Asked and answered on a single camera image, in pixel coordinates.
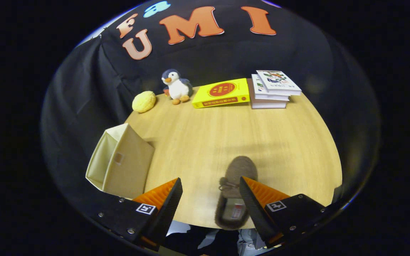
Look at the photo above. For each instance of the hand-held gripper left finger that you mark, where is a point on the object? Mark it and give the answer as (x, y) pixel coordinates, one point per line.
(167, 209)

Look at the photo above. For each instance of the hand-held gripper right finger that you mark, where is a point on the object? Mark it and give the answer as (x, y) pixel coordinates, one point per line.
(253, 209)

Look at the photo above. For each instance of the brown fuzzy shoe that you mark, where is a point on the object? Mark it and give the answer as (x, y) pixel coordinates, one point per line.
(238, 169)

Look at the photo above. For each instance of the beige fabric storage box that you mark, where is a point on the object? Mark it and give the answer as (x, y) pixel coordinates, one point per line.
(126, 163)

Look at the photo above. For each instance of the person's dark clothing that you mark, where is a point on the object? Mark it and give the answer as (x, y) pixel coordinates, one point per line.
(222, 243)

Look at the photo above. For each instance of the yellow round bread toy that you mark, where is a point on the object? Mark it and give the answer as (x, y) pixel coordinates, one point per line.
(143, 102)

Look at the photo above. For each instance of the yellow book with red circle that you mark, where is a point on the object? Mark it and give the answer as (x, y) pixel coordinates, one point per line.
(221, 92)

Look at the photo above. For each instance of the penguin plush toy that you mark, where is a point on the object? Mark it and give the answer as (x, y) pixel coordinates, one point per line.
(177, 87)

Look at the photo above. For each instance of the black backdrop cloth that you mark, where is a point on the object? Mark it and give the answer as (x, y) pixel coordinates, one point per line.
(226, 57)

